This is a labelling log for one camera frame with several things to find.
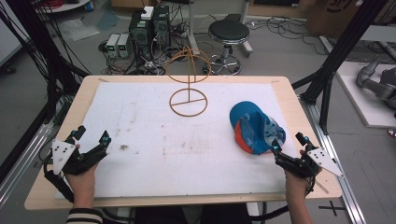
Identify black sleeved gripper cable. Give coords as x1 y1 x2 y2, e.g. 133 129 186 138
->
42 153 75 203

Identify white table leg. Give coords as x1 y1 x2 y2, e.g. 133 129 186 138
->
186 0 202 56
238 0 255 58

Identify tangle of floor cables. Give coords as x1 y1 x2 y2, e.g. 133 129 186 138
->
246 16 330 56

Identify black frame with cable bundle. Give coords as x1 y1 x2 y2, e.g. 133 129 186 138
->
0 0 92 132

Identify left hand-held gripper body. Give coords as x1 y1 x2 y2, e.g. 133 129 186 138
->
50 138 108 176

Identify brown wire hat stand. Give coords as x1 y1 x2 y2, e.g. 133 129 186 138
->
164 45 213 118

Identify aluminium rail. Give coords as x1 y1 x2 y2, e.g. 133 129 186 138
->
0 121 54 209
298 95 368 224

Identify person's right hand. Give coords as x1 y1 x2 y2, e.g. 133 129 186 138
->
283 148 322 202

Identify white box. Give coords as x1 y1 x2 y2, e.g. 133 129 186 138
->
139 5 155 21

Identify white foam mat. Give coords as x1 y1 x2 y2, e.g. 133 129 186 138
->
54 81 299 200

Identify blue and orange cap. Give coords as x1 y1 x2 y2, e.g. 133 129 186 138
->
229 100 287 156

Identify clear plastic sheet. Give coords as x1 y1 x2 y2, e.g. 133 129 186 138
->
57 18 101 43

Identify grey bench power supply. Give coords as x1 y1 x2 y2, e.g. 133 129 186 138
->
117 33 133 59
105 33 121 59

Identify black metal frame post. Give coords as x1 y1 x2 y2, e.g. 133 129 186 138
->
291 0 390 135

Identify tangle of computer cables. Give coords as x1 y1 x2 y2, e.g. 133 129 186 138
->
98 39 190 77

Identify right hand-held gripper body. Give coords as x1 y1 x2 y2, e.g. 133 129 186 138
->
274 145 346 180

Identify person's dark trouser legs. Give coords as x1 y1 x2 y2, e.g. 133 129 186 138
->
133 203 254 224

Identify black round stool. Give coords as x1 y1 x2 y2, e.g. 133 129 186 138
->
202 19 251 77

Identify person's left hand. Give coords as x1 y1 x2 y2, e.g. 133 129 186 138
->
64 161 100 202

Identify black computer tower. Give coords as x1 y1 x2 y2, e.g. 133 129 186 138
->
128 10 154 63
151 5 172 49

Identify cardboard box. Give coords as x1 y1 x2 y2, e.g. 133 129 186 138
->
304 0 396 39

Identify white platform board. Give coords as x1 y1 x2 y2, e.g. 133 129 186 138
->
335 61 396 129

